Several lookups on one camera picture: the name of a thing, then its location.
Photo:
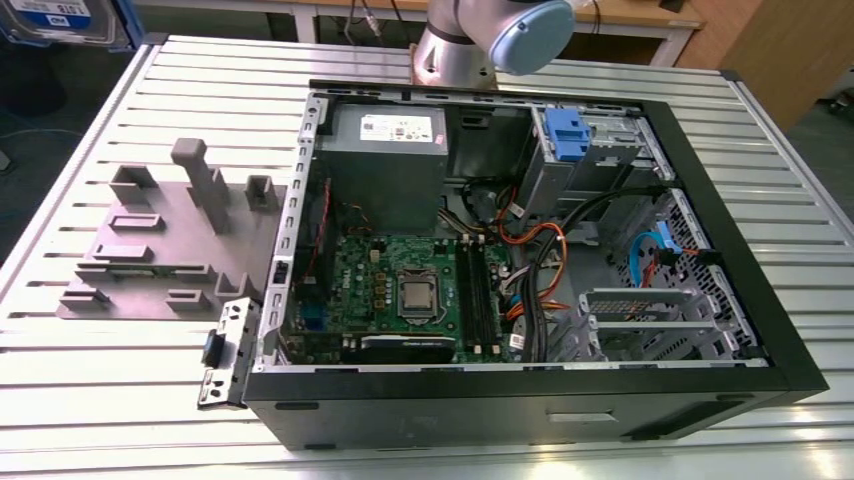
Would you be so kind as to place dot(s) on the hard disk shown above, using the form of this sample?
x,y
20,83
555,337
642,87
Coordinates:
x,y
60,20

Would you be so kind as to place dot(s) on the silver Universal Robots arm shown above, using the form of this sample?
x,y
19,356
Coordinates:
x,y
454,60

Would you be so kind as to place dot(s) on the metal disk bay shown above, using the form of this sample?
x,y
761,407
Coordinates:
x,y
657,325

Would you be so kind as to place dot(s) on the CPU socket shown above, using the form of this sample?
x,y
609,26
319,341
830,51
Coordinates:
x,y
420,273

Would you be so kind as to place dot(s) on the silver CPU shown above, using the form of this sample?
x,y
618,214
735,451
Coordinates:
x,y
418,295

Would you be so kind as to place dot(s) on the green motherboard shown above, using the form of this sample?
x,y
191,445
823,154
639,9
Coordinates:
x,y
360,270

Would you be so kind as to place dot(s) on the grey power supply unit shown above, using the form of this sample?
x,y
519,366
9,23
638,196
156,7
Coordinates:
x,y
380,190

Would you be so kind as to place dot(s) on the black RAM slot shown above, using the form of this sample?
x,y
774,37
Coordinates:
x,y
487,295
471,295

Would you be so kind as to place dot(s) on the black graphics card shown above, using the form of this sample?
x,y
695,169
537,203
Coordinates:
x,y
400,350

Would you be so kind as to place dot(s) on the metal optical drive cage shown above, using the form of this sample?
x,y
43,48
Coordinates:
x,y
601,170

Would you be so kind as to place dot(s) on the blue plastic drive latch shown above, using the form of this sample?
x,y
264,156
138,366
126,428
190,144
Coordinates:
x,y
566,135

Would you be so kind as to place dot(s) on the black open PC case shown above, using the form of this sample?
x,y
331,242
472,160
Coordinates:
x,y
467,415

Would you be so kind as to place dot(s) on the grey parts rack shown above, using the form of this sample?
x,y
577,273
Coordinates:
x,y
180,260

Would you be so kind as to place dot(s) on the black blue video connector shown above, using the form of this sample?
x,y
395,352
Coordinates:
x,y
212,349

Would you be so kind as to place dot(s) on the green RAM stick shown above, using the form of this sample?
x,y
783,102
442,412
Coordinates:
x,y
143,271

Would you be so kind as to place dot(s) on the wooden cabinet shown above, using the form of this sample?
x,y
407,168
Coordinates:
x,y
787,50

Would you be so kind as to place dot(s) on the black chair wheel base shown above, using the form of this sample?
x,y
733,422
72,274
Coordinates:
x,y
842,103

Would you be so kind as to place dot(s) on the metal card retention bracket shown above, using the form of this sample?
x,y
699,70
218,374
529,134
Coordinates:
x,y
236,350

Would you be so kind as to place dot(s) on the wooden desk white frame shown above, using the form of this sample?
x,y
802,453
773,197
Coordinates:
x,y
667,22

